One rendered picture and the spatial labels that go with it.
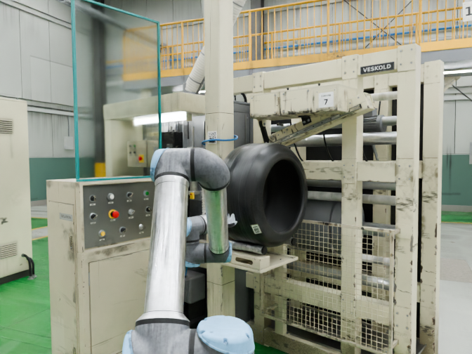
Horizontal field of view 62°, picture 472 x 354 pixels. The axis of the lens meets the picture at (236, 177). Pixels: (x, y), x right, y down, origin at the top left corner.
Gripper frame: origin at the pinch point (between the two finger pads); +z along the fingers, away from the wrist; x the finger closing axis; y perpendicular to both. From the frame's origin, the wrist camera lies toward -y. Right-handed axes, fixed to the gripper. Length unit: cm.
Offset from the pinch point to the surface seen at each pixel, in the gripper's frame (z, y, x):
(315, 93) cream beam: 45, 69, -21
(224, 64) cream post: 23, 89, 27
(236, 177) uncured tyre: 0.5, 23.5, -0.8
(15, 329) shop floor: -32, -104, 210
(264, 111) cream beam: 45, 62, 14
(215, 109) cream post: 18, 62, 31
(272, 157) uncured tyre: 16.2, 33.4, -12.0
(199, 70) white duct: 47, 97, 74
